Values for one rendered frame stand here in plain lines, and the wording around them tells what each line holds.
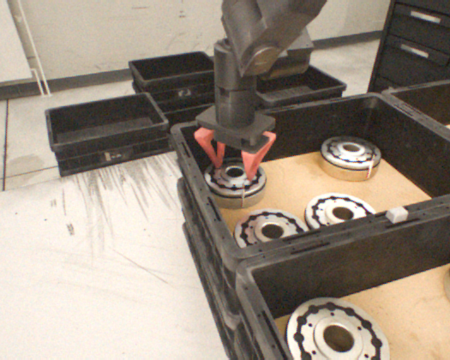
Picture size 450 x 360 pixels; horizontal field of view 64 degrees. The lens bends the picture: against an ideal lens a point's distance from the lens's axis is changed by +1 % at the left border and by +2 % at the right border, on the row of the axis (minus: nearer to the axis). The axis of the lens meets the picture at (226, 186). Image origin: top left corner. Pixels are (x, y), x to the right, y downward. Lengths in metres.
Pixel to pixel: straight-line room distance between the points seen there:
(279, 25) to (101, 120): 1.25
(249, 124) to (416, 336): 0.33
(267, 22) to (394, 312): 0.35
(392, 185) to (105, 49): 2.87
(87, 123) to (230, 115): 1.13
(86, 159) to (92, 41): 2.02
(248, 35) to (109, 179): 0.57
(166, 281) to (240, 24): 0.43
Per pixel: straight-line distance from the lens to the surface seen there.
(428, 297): 0.52
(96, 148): 1.32
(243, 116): 0.50
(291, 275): 0.40
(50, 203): 0.87
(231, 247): 0.38
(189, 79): 1.74
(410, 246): 0.48
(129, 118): 1.60
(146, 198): 0.81
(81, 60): 3.29
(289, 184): 0.63
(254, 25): 0.41
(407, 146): 0.69
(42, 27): 3.22
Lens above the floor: 1.21
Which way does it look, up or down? 38 degrees down
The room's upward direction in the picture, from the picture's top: straight up
